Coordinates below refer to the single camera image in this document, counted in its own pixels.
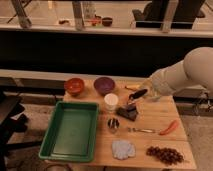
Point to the white paper cup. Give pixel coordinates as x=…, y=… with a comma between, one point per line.
x=111, y=101

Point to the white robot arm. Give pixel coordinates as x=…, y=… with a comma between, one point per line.
x=195, y=69

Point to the red bowl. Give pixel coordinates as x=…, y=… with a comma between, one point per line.
x=74, y=86

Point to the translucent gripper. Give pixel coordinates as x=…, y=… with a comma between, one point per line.
x=151, y=93

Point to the black rectangular case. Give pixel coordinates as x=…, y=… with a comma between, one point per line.
x=129, y=112

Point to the light blue sponge cloth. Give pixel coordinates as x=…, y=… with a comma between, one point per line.
x=123, y=149

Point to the black chair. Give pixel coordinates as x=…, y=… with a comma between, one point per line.
x=12, y=120

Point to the background dark bowl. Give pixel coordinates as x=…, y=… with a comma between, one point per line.
x=107, y=21

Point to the purple bowl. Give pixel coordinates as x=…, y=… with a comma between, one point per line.
x=104, y=85

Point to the green plastic tray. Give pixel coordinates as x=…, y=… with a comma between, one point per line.
x=71, y=132

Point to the dark grape bunch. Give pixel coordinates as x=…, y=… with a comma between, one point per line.
x=167, y=156

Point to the black brush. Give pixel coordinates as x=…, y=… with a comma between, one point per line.
x=136, y=95

